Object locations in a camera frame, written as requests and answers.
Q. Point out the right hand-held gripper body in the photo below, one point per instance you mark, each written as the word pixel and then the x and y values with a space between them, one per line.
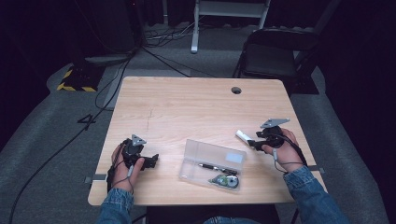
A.
pixel 274 137

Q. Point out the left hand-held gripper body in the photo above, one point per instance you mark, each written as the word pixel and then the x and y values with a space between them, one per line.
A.
pixel 133 151

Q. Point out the clear plastic pencil case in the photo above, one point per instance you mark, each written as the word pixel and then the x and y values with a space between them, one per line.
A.
pixel 211 155

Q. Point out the person's right hand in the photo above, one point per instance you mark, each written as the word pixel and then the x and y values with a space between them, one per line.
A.
pixel 288 154

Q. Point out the person's left hand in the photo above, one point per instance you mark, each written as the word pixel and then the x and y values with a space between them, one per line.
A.
pixel 123 177

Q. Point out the green correction tape dispenser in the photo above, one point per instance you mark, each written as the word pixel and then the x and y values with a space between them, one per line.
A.
pixel 226 180

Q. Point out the black pen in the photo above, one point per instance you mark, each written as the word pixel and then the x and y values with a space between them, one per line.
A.
pixel 216 168

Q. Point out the black folding chair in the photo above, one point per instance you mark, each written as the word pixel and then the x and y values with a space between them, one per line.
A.
pixel 274 59

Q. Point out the person's leg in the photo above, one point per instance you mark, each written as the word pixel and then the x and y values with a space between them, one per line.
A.
pixel 230 220

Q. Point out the black base with yellow stripes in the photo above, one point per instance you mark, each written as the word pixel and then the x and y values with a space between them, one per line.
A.
pixel 81 77

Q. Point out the grey table bracket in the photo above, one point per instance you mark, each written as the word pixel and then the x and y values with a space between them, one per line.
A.
pixel 317 170
pixel 95 178

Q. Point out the white metal stand frame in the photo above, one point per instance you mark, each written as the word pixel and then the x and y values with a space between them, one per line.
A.
pixel 199 18

